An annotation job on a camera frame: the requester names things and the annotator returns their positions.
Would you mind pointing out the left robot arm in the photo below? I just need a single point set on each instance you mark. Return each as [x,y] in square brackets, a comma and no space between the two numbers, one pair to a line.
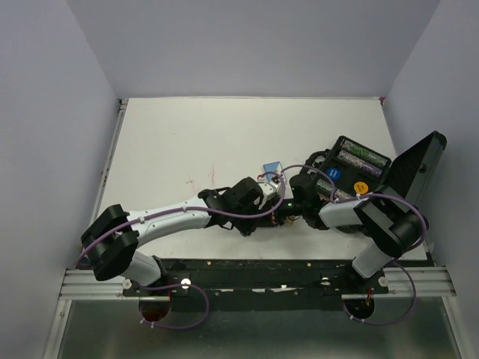
[112,241]

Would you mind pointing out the aluminium frame rail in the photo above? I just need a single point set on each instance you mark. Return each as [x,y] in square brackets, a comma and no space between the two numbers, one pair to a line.
[424,282]

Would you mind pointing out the blue small blind button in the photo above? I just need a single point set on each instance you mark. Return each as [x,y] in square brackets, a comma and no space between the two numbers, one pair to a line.
[333,173]

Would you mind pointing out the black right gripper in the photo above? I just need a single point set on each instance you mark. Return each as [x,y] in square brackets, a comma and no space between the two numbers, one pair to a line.
[279,219]

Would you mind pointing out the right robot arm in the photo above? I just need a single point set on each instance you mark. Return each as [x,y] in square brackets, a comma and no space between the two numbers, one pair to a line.
[394,225]

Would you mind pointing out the purple white chip roll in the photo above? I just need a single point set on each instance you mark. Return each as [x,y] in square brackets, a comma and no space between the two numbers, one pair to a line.
[359,163]

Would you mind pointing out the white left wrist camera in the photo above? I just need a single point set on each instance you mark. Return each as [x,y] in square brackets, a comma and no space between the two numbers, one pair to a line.
[271,185]

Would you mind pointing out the yellow big blind button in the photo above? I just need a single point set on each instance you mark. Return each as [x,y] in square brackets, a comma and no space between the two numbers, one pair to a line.
[361,187]

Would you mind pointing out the black poker set case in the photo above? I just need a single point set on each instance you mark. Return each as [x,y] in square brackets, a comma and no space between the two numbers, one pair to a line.
[350,168]

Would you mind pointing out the green blue chip roll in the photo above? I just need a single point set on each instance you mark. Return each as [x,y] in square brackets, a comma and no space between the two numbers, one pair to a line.
[324,187]

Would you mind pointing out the blue playing card deck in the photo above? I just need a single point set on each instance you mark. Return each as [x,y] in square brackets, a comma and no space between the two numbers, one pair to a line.
[271,169]

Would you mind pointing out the tan blue chip roll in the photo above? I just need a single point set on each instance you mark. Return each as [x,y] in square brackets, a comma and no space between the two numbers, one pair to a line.
[342,196]

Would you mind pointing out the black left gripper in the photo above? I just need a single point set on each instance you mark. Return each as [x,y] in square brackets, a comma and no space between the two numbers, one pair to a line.
[249,226]

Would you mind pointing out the green purple chip roll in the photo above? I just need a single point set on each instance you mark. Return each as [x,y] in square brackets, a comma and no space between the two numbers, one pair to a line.
[364,153]

